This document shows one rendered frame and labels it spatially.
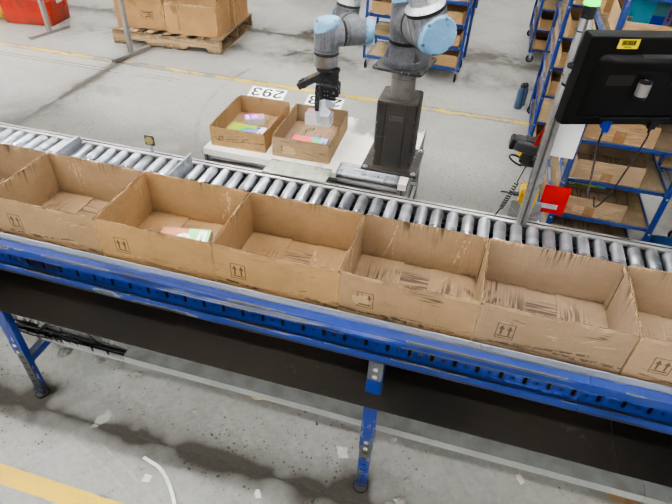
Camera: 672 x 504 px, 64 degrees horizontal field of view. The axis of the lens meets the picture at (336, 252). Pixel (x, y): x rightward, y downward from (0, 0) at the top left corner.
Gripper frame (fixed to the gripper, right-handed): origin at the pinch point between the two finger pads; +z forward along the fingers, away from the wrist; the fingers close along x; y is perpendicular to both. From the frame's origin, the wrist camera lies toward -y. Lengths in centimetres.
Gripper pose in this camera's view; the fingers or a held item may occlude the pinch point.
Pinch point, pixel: (319, 116)
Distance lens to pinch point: 215.7
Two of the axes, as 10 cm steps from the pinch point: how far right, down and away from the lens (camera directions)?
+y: 9.6, 2.0, -1.8
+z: -0.4, 7.7, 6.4
